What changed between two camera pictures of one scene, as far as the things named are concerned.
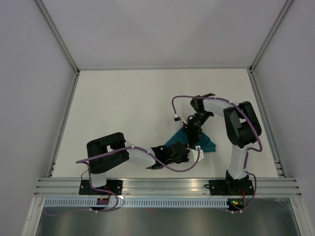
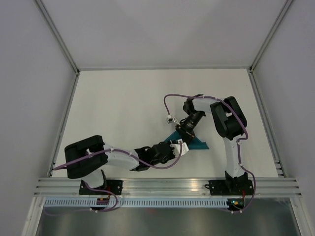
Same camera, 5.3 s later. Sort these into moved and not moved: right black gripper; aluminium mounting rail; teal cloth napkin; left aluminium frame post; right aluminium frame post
Moved: teal cloth napkin; right black gripper
Not moved: aluminium mounting rail; right aluminium frame post; left aluminium frame post
